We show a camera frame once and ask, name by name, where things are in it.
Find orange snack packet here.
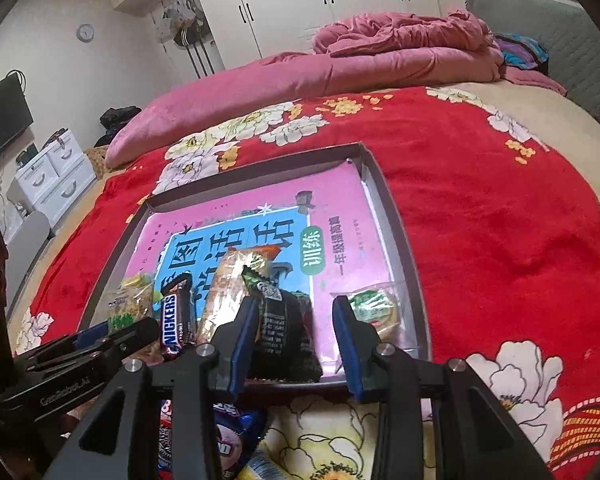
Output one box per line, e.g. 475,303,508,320
195,244,281,346

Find grey padded headboard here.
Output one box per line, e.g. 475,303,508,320
462,0,600,126

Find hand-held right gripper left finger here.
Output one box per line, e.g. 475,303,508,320
45,296,261,480

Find beige bed sheet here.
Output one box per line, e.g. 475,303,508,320
430,77,600,261

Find blue cookie packet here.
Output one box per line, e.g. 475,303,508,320
157,400,268,480

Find clear packet with green label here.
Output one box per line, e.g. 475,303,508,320
102,272,156,333

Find dark shallow cardboard box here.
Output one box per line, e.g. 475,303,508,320
77,141,433,396

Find pink quilt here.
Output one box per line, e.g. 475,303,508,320
104,9,568,171

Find dark green snack packet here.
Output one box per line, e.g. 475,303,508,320
241,265,323,383

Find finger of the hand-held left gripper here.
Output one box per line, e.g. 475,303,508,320
30,316,162,376
12,321,112,361

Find clear skewer snack packet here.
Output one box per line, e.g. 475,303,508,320
127,342,168,367

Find white wardrobe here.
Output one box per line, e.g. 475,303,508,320
105,0,443,81

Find brown chocolate bar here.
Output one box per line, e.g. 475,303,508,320
159,272,198,361

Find green-wrapped pastry packet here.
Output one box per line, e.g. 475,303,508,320
330,282,406,343

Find black television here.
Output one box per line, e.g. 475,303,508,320
0,72,35,171

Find white drawer cabinet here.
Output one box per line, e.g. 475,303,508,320
7,129,98,226

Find red floral blanket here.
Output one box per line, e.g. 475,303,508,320
7,85,600,480

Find purple and teal clothes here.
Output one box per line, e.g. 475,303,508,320
495,32,551,78

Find hanging bags on rack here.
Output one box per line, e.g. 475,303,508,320
152,0,216,78

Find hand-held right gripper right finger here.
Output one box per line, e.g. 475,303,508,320
331,296,556,480

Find black clothes pile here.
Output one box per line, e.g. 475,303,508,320
99,106,143,146

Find pink and blue book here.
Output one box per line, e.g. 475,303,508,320
130,165,398,366

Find grey chair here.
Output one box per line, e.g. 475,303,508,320
2,210,51,306

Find yellow wafer packet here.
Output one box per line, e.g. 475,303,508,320
237,447,291,480

